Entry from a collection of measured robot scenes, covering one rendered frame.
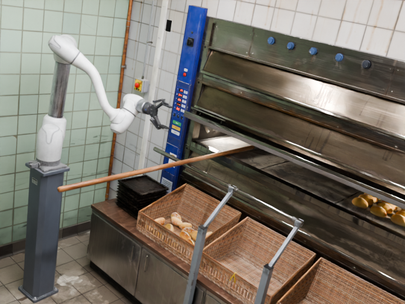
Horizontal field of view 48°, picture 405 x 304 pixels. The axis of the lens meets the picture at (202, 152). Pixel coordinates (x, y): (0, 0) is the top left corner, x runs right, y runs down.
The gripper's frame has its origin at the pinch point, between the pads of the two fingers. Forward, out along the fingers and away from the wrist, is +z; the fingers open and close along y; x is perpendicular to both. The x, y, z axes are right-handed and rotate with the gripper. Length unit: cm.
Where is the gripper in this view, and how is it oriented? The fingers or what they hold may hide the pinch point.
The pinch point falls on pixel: (168, 117)
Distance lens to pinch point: 284.9
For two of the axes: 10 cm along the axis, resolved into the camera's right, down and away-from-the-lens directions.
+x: -6.6, 1.3, -7.4
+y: -1.8, 9.3, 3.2
